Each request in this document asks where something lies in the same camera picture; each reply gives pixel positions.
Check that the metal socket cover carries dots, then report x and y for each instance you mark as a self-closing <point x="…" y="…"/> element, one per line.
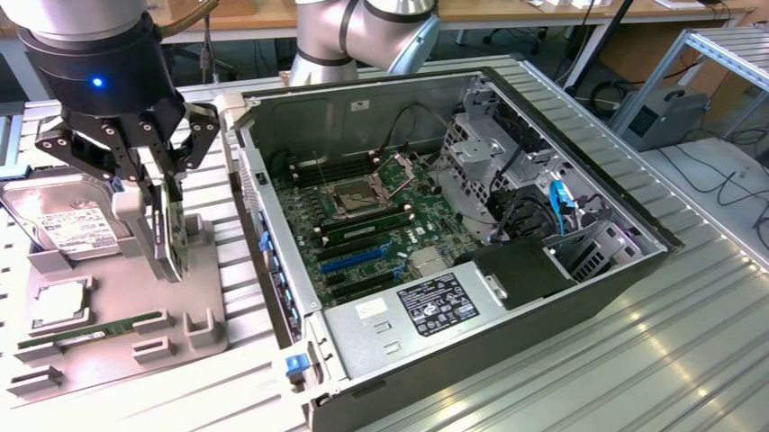
<point x="396" y="175"/>

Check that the grey parts rack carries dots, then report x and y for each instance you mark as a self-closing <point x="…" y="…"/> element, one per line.
<point x="120" y="292"/>

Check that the grey box device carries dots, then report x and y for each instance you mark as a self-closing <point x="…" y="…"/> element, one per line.
<point x="673" y="117"/>

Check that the small white box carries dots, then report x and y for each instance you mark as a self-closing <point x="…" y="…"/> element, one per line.
<point x="591" y="3"/>

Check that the black open PC case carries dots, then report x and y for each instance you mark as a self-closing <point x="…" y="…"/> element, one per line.
<point x="540" y="324"/>

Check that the black expansion slot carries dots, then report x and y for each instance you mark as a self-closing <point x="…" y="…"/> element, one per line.
<point x="351" y="251"/>
<point x="363" y="287"/>

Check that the blue case latch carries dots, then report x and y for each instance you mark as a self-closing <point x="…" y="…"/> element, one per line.
<point x="295" y="364"/>

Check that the silver CPU chip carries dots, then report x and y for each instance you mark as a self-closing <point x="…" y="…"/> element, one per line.
<point x="60" y="306"/>

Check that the silver disk bay cage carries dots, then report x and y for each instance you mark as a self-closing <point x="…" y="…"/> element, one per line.
<point x="474" y="153"/>

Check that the black graphics card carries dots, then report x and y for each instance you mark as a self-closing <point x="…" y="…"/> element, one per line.
<point x="168" y="243"/>

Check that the silver hard disk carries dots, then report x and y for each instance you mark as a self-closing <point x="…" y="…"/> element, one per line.
<point x="65" y="225"/>

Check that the green motherboard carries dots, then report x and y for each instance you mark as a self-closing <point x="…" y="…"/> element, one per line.
<point x="420" y="211"/>

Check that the black slanted pole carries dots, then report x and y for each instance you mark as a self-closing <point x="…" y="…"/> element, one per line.
<point x="606" y="31"/>

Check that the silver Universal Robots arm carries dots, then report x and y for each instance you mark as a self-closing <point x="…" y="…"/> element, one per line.
<point x="353" y="36"/>

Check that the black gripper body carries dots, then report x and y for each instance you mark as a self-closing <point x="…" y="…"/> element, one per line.
<point x="101" y="76"/>

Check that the CPU socket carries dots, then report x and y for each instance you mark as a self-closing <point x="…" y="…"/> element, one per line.
<point x="353" y="198"/>

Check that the black fan shroud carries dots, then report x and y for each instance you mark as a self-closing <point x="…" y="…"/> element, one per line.
<point x="516" y="270"/>

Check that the silver power supply unit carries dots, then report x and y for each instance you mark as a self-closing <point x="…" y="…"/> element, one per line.
<point x="372" y="333"/>

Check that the black office chair base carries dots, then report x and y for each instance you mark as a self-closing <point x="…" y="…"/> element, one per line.
<point x="531" y="33"/>

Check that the blue disk caddy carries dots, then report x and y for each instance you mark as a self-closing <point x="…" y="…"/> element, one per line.
<point x="12" y="173"/>

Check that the aluminium frame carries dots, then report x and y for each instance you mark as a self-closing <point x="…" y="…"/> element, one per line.
<point x="721" y="49"/>

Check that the long wooden desk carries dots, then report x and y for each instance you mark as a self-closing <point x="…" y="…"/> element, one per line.
<point x="510" y="15"/>

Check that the silver chipset heat sink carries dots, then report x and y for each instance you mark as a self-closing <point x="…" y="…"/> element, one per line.
<point x="428" y="261"/>

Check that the green RAM stick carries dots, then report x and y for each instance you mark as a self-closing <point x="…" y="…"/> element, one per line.
<point x="77" y="337"/>
<point x="360" y="231"/>

